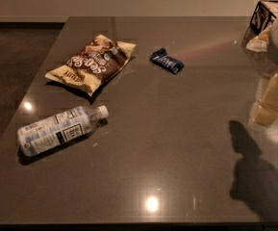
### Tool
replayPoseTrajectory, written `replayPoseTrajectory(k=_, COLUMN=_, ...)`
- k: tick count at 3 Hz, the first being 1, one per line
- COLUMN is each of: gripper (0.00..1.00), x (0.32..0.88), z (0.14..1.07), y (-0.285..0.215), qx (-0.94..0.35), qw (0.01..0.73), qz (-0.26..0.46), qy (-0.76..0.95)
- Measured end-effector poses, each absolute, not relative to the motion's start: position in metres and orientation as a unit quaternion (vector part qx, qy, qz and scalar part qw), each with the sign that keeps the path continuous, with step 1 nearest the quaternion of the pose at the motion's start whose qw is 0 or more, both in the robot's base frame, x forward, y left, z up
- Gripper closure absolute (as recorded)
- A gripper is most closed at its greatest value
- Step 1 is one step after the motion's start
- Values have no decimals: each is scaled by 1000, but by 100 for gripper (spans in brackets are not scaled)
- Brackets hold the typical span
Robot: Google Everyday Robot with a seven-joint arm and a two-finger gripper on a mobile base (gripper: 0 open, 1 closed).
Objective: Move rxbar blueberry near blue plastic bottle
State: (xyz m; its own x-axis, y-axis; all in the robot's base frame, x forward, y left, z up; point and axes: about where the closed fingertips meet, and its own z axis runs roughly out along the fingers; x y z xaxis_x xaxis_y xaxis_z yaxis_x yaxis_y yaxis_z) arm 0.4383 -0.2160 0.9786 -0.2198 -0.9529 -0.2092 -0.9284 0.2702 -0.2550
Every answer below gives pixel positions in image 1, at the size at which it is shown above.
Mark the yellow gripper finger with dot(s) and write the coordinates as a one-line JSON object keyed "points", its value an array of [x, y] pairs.
{"points": [[265, 109]]}

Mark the blue rxbar blueberry wrapper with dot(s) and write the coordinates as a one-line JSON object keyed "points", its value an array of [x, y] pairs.
{"points": [[168, 63]]}

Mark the clear plastic water bottle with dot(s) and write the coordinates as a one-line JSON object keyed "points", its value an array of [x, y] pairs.
{"points": [[58, 129]]}

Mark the clear plastic container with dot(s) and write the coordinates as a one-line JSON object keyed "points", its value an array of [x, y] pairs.
{"points": [[255, 48]]}

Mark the brown yellow chip bag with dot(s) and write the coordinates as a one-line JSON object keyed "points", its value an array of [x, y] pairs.
{"points": [[93, 66]]}

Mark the black wire snack basket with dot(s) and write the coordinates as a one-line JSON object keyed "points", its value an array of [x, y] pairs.
{"points": [[265, 12]]}

